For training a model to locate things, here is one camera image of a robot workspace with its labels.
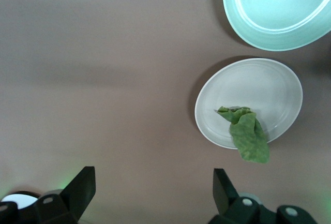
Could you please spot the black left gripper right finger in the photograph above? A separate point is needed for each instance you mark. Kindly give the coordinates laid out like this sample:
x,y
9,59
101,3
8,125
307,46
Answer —
x,y
223,193

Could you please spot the pale green round plate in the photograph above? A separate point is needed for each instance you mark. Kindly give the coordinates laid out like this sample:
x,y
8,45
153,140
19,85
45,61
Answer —
x,y
271,14

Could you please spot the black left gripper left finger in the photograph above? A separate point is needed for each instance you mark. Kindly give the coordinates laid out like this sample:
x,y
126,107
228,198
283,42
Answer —
x,y
77,193

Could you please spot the green lettuce leaf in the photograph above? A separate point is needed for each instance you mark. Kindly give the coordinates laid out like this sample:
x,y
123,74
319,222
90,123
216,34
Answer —
x,y
248,138

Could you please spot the beige round plate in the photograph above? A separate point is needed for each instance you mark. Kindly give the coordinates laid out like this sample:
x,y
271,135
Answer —
x,y
248,87

